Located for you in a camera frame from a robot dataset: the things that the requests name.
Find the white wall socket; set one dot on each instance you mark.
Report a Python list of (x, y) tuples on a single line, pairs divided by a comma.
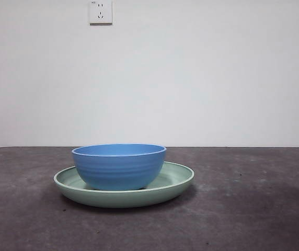
[(100, 13)]

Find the blue ribbed bowl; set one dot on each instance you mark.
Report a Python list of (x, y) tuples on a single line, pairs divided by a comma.
[(118, 170)]

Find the green round plate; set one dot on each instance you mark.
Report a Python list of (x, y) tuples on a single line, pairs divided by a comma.
[(126, 200)]

